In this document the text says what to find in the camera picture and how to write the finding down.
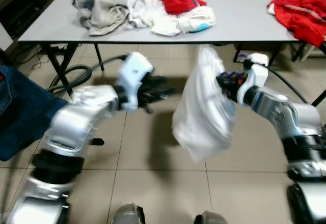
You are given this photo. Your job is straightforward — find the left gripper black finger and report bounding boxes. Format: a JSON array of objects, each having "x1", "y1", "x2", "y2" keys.
[
  {"x1": 151, "y1": 89, "x2": 176, "y2": 106},
  {"x1": 149, "y1": 74, "x2": 174, "y2": 89}
]

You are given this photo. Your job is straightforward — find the sheer white garment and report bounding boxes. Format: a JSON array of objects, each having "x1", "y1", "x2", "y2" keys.
[{"x1": 172, "y1": 44, "x2": 238, "y2": 163}]

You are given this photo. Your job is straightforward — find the white garment with teal patch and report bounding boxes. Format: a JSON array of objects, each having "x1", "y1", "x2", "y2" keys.
[{"x1": 127, "y1": 0, "x2": 216, "y2": 37}]

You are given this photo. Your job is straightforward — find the grey table with black legs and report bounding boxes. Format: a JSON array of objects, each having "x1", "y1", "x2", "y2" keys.
[{"x1": 18, "y1": 0, "x2": 326, "y2": 107}]

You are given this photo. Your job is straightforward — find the red garment with white stripes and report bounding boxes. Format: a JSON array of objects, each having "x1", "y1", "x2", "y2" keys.
[{"x1": 267, "y1": 0, "x2": 326, "y2": 48}]

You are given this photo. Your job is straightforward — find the grey robot left leg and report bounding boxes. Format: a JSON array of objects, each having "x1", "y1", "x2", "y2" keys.
[{"x1": 111, "y1": 203, "x2": 146, "y2": 224}]

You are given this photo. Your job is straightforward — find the grey robot leg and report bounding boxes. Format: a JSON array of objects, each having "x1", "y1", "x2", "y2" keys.
[
  {"x1": 111, "y1": 203, "x2": 146, "y2": 224},
  {"x1": 194, "y1": 210, "x2": 229, "y2": 224}
]

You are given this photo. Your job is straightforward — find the grey robot right leg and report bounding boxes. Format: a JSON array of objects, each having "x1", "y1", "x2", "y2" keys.
[{"x1": 194, "y1": 210, "x2": 229, "y2": 224}]

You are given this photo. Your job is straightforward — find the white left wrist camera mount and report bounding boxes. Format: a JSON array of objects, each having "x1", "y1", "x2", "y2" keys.
[{"x1": 118, "y1": 52, "x2": 155, "y2": 111}]

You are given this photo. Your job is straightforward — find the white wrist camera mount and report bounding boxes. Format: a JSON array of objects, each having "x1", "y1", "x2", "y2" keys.
[
  {"x1": 243, "y1": 52, "x2": 270, "y2": 102},
  {"x1": 118, "y1": 52, "x2": 155, "y2": 111}
]

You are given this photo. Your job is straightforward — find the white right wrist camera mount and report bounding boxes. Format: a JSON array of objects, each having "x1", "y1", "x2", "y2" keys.
[{"x1": 243, "y1": 52, "x2": 270, "y2": 102}]

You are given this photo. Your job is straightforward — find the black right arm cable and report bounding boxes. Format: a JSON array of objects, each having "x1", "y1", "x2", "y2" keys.
[{"x1": 265, "y1": 66, "x2": 312, "y2": 105}]

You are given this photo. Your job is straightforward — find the black corrugated hose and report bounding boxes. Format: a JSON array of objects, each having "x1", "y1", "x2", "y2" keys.
[{"x1": 48, "y1": 53, "x2": 128, "y2": 95}]

